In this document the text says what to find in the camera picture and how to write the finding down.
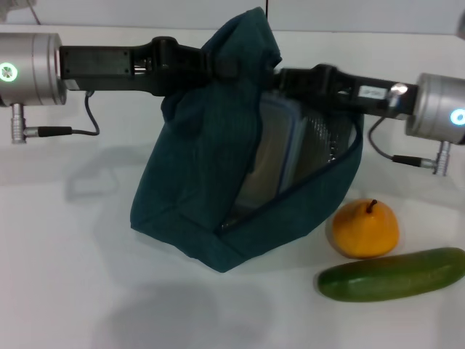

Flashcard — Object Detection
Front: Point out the orange pear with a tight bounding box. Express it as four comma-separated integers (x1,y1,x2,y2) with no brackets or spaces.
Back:
332,198,400,259

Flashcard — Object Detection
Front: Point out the green cucumber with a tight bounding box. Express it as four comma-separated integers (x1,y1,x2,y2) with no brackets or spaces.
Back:
318,246,465,302

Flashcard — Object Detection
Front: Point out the clear blue-rimmed plastic container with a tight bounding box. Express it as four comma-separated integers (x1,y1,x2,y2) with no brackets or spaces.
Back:
232,90,303,219

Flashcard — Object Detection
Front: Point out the dark teal insulated bag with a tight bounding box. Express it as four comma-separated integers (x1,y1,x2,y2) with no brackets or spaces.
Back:
129,6,364,273

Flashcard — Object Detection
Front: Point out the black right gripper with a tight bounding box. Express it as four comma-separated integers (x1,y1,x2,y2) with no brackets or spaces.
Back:
272,64,419,120

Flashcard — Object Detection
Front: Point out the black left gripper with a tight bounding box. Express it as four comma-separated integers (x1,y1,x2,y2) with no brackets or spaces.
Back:
60,36,241,97

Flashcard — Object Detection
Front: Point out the grey left gripper cable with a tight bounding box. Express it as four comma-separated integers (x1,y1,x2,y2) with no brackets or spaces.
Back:
36,90,101,138

